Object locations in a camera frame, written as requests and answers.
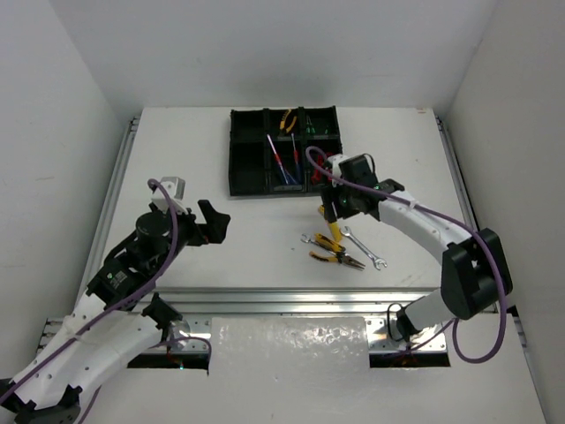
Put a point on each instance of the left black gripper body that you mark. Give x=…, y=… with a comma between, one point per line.
x=197, y=230

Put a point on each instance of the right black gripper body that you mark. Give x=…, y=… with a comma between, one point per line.
x=343, y=194

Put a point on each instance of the red utility knife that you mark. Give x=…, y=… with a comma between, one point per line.
x=315, y=178

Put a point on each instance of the yellow pliers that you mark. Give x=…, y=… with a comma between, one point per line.
x=338, y=255
x=288, y=122

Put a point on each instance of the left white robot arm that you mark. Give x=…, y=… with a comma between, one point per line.
x=118, y=317

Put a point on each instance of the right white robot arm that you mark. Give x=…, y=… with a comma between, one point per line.
x=436, y=233

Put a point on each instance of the yellow utility knife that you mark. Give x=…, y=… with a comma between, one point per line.
x=333, y=227

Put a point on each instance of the silver wrench left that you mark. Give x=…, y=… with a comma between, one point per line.
x=317, y=239

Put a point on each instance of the silver wrench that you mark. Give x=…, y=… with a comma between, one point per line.
x=377, y=261
x=317, y=239

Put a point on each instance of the silver wrench right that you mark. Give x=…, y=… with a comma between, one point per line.
x=377, y=261

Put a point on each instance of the black six-compartment organizer tray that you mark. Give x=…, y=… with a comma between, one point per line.
x=253, y=171

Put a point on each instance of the left aluminium side rail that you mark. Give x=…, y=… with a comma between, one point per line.
x=101, y=234

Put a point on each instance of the aluminium side rail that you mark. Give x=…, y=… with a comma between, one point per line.
x=101, y=234
x=463, y=199

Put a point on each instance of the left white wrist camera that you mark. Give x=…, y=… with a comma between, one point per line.
x=175, y=189

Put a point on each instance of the aluminium front rail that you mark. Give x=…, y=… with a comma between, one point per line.
x=377, y=307

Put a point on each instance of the right aluminium side rail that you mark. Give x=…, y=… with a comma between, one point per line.
x=463, y=199

